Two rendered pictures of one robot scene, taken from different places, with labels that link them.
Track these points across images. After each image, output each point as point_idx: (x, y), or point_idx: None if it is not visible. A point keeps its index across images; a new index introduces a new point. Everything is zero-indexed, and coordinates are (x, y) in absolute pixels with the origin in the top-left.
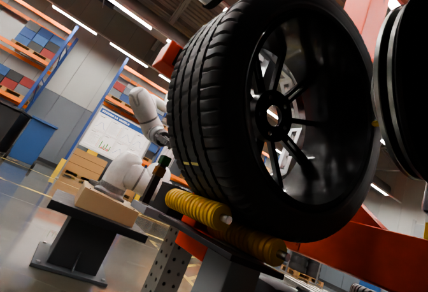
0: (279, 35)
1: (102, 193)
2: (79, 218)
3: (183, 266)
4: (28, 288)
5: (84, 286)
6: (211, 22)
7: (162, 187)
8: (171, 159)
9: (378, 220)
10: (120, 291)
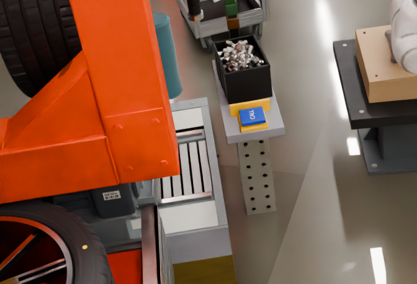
0: None
1: (382, 42)
2: (337, 70)
3: (237, 145)
4: (298, 123)
5: (347, 156)
6: None
7: (249, 41)
8: (225, 7)
9: (22, 121)
10: (373, 190)
